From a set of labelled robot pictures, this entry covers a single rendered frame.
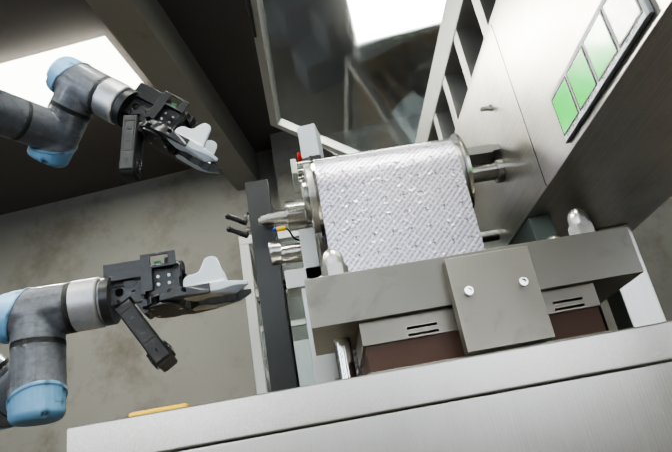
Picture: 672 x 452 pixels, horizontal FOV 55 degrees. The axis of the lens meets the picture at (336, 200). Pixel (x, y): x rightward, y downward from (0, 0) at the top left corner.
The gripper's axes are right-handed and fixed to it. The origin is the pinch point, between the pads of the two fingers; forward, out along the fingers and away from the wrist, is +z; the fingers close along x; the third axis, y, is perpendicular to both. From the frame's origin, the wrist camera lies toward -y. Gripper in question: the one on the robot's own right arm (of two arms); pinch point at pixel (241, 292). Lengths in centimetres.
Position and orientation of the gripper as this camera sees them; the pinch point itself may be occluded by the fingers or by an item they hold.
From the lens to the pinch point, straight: 98.4
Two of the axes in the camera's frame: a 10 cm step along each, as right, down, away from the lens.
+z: 9.9, -1.6, 0.6
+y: -1.7, -9.0, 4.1
